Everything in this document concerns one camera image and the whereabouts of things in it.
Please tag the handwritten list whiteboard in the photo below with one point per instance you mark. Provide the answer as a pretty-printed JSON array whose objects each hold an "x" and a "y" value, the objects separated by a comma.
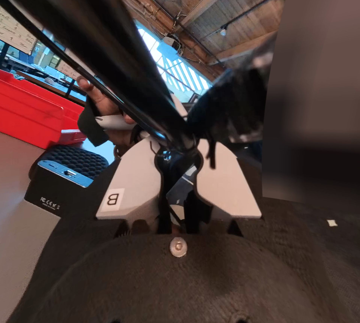
[{"x": 17, "y": 30}]

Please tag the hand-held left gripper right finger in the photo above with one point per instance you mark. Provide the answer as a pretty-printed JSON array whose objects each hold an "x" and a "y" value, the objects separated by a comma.
[{"x": 227, "y": 185}]

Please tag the person's right hand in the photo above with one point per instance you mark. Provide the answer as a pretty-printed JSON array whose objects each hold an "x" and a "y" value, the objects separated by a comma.
[{"x": 104, "y": 103}]

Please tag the person's dark printed shirt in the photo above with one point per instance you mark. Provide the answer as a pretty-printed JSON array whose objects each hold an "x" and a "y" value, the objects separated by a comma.
[{"x": 323, "y": 258}]

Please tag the black honeycomb pad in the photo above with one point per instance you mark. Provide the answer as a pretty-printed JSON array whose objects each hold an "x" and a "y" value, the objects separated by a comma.
[{"x": 78, "y": 160}]

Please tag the white ceiling projector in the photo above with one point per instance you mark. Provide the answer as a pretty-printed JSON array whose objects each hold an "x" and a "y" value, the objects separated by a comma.
[{"x": 168, "y": 46}]

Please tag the handwritten breaks whiteboard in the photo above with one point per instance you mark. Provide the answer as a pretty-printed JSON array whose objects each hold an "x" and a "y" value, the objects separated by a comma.
[{"x": 64, "y": 68}]

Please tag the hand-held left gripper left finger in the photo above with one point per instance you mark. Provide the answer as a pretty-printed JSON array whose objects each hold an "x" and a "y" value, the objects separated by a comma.
[{"x": 132, "y": 176}]

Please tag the black ethernet adapter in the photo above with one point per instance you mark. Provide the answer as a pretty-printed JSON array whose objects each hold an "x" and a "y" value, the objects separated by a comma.
[{"x": 56, "y": 188}]

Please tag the red plastic bin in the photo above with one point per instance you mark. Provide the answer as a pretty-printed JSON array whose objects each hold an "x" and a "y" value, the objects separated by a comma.
[{"x": 28, "y": 109}]

